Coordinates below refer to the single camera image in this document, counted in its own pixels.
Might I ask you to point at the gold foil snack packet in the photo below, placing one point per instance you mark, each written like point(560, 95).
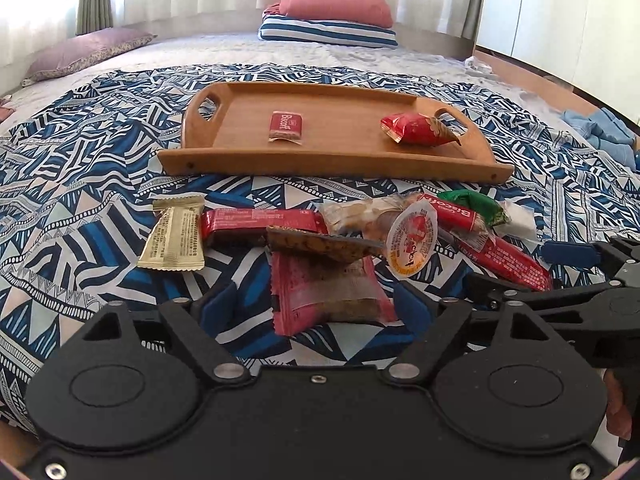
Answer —
point(172, 235)

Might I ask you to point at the grey bed sheet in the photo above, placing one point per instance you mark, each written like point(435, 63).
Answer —
point(225, 47)

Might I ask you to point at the reddish cloth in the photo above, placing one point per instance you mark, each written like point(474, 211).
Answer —
point(4, 109)

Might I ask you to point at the green candy packet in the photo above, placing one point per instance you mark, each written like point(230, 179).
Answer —
point(475, 204)

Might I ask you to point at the red snack bag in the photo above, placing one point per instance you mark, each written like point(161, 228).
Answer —
point(417, 129)

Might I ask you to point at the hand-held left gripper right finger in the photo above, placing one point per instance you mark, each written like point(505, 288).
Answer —
point(407, 307)

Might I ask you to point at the small red biscuit packet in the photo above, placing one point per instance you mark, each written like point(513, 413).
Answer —
point(286, 127)
point(460, 215)

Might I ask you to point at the long red bar packet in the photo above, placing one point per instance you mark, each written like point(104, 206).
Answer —
point(510, 262)

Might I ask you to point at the white snack packet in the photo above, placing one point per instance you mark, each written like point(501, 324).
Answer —
point(520, 220)

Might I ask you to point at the purple floral pillow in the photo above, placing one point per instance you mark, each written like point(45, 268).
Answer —
point(85, 52)

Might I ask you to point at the blue white striped pillow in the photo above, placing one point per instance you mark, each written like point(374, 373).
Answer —
point(330, 34)

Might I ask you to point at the jelly cup with red lid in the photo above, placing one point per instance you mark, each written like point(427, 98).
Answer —
point(412, 240)

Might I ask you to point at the white wardrobe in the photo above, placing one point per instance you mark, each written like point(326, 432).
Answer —
point(560, 5)

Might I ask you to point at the blue clothing pile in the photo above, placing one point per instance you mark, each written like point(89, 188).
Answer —
point(605, 132)

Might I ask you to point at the brown cookie packet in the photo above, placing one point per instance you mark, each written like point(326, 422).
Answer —
point(320, 246)

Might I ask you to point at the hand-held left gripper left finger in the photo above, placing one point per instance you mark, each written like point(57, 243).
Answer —
point(217, 307)

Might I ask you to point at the short red bar packet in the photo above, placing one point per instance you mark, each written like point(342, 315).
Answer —
point(250, 222)

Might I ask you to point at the person's right hand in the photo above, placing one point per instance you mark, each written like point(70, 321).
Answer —
point(617, 420)

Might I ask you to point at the blue white patterned blanket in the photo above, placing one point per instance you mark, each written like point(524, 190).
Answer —
point(75, 160)

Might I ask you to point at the red packet with clear window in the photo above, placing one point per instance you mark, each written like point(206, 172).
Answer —
point(325, 295)

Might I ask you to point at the pink pillow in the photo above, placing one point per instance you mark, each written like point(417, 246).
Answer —
point(340, 5)

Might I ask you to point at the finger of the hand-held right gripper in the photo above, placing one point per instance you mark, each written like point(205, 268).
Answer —
point(570, 254)
point(500, 290)

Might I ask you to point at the white crumpled cloth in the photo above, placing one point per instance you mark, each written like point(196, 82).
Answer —
point(477, 65)

